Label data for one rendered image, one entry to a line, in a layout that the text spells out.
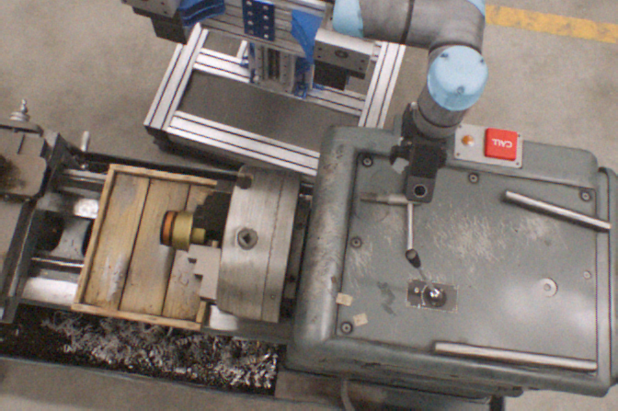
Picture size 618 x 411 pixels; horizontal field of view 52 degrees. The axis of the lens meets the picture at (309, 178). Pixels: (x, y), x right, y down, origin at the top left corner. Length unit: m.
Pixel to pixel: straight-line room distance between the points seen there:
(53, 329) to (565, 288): 1.34
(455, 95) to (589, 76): 2.20
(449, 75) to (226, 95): 1.65
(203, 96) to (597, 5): 1.84
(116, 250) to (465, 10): 1.00
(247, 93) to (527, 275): 1.49
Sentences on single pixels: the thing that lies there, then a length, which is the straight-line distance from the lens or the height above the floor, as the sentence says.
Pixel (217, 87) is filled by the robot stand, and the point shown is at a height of 0.21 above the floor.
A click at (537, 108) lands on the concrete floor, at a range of 2.87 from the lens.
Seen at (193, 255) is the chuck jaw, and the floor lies 1.10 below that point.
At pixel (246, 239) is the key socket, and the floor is 1.21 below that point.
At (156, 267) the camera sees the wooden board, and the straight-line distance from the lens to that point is 1.55.
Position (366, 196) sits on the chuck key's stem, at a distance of 1.17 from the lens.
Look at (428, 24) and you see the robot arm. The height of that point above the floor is 1.62.
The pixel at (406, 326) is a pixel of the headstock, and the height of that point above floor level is 1.25.
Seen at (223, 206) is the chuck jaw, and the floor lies 1.17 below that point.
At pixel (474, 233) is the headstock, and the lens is 1.21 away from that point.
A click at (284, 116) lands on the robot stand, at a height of 0.21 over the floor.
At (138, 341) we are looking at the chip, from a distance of 1.84.
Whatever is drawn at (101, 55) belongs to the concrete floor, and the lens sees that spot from 2.85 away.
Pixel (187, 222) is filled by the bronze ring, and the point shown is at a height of 1.12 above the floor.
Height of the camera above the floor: 2.38
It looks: 70 degrees down
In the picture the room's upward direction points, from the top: 9 degrees clockwise
